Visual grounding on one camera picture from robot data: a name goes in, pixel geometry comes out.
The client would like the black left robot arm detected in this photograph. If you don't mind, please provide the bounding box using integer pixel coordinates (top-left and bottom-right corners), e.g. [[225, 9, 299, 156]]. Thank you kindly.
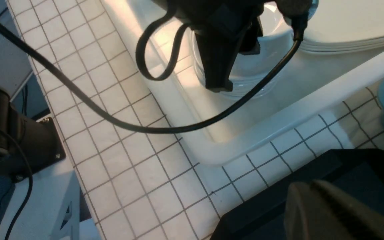
[[154, 0, 265, 93]]

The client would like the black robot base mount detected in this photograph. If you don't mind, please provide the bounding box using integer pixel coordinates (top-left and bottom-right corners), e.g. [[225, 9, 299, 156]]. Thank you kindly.
[[0, 87, 66, 183]]

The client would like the black serving tray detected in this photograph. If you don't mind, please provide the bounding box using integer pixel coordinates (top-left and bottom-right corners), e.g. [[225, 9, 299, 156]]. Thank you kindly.
[[210, 149, 384, 240]]

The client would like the right gripper finger foreground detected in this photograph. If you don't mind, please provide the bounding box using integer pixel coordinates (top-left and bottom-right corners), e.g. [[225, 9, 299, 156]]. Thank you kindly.
[[284, 180, 384, 240]]

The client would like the black camera cable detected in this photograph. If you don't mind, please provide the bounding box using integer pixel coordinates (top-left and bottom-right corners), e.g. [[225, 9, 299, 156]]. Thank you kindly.
[[0, 3, 309, 134]]

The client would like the stack of white square plates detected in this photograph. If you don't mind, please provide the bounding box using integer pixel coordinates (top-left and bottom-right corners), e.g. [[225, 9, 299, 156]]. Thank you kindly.
[[300, 0, 384, 55]]

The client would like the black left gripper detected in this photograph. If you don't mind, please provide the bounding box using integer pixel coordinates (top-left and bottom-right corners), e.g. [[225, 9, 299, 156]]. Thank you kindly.
[[175, 0, 265, 93]]

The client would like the stack of white bowls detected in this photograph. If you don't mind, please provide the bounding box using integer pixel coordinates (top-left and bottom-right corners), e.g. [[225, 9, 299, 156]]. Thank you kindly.
[[192, 3, 296, 100]]

